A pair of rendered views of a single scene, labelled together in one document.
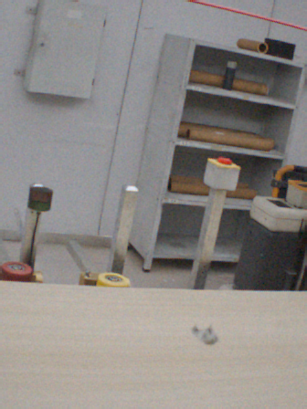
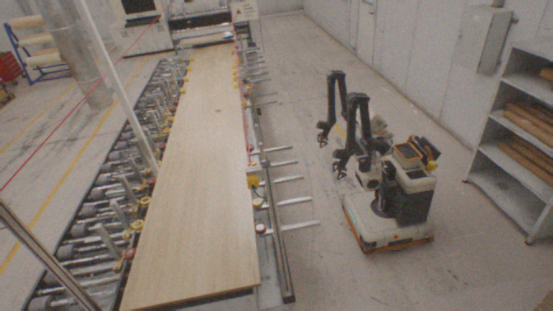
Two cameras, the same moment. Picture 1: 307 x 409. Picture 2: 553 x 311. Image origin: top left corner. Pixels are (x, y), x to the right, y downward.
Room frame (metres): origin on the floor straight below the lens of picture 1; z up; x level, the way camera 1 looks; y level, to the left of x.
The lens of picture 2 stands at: (3.05, -2.98, 2.47)
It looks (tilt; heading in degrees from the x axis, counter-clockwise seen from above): 36 degrees down; 110
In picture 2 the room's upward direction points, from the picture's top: 8 degrees counter-clockwise
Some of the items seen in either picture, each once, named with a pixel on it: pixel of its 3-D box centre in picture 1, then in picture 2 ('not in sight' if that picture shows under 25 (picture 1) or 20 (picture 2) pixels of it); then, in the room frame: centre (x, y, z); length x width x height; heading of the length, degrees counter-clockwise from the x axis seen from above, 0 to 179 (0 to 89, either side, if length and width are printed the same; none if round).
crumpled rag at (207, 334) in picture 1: (206, 331); not in sight; (1.39, -0.17, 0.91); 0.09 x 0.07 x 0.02; 2
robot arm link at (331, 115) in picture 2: not in sight; (331, 99); (2.79, -0.83, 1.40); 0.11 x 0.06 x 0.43; 114
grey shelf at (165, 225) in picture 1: (215, 157); (542, 142); (4.54, -0.35, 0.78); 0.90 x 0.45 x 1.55; 114
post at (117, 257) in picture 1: (114, 269); not in sight; (1.73, 0.07, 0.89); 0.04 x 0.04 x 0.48; 24
